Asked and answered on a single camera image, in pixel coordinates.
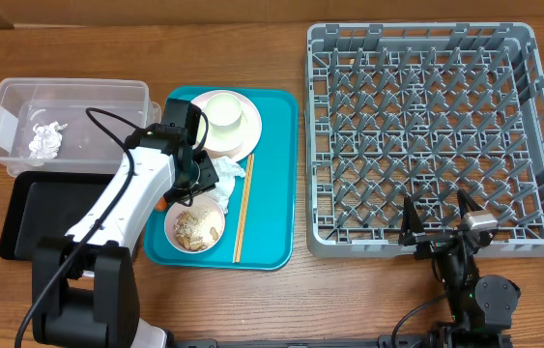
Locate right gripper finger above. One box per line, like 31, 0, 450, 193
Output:
456, 188, 482, 216
399, 196, 425, 238

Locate white napkin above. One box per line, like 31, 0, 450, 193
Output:
206, 156, 245, 215

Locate small pink bowl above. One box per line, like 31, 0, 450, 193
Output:
164, 195, 225, 254

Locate peanuts and rice scraps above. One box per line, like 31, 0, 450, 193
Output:
174, 207, 223, 251

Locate aluminium foil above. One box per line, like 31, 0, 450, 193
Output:
28, 121, 68, 160

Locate orange carrot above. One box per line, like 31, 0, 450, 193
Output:
155, 197, 168, 212

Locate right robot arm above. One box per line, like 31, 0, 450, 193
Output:
390, 189, 521, 347

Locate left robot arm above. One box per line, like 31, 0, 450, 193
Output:
19, 123, 217, 347

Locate white bowl under cup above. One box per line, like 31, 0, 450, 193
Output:
196, 122, 247, 152

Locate wooden chopstick right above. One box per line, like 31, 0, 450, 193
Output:
235, 154, 256, 264

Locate white cup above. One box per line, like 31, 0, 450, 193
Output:
204, 92, 243, 131

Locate large white plate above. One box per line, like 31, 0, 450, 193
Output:
191, 90, 262, 161

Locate teal serving tray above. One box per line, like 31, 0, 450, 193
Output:
144, 88, 299, 271

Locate grey plastic dish rack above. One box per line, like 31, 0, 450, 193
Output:
305, 22, 544, 257

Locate black plastic tray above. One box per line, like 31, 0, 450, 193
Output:
0, 171, 113, 261

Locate clear plastic bin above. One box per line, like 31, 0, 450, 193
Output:
0, 77, 161, 177

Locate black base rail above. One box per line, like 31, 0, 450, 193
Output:
172, 334, 439, 348

